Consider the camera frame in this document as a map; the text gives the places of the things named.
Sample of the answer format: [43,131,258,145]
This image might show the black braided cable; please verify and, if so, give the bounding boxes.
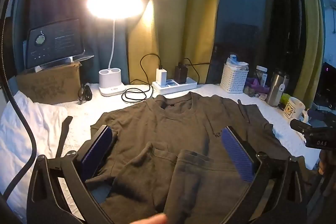
[0,0,38,199]

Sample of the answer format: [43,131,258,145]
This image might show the white charger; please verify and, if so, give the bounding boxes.
[156,68,168,85]

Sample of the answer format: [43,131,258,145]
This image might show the purple cloth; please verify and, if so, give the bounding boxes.
[244,77,271,94]

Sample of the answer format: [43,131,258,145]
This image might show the white plastic basket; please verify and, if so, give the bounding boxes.
[220,63,249,94]

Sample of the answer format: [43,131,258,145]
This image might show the white desk lamp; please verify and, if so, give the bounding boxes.
[86,0,144,97]

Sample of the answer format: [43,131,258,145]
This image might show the stainless steel tumbler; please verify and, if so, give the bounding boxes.
[266,70,290,107]

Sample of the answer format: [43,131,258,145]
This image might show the coiled black cable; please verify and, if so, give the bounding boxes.
[77,84,92,105]

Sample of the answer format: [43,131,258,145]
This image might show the white mug with bear print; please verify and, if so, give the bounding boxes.
[283,97,309,123]

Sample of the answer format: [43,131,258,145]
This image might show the white and blue wrappers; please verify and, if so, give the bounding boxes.
[227,54,248,67]

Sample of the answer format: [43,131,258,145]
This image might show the black tablet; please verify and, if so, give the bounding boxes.
[25,18,86,69]

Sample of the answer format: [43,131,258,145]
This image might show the white cloth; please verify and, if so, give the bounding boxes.
[0,90,69,216]

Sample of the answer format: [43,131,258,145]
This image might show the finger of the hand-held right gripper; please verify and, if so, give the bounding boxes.
[290,119,313,136]

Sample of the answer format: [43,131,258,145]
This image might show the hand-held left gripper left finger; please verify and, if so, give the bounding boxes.
[26,124,118,224]

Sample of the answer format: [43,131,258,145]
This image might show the clear jar with white lid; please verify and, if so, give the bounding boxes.
[256,65,268,86]

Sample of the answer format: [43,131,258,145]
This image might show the thin black charging cable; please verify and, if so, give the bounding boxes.
[184,57,210,83]
[122,53,164,104]

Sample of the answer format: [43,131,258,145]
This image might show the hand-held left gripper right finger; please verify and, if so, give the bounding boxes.
[222,126,307,224]

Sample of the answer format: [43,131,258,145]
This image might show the dark olive t-shirt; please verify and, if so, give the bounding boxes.
[85,91,318,224]

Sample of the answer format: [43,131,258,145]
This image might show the white textured bedspread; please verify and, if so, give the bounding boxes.
[0,82,323,224]

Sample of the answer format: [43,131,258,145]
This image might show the black strap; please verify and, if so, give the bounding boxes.
[55,116,73,159]

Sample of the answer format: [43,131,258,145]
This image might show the yellow-green curtain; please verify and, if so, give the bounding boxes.
[129,0,226,83]
[297,0,326,64]

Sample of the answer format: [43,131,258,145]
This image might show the white power strip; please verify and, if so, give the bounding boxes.
[153,78,198,95]

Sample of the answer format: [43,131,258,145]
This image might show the brown cardboard box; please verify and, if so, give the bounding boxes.
[16,61,82,105]

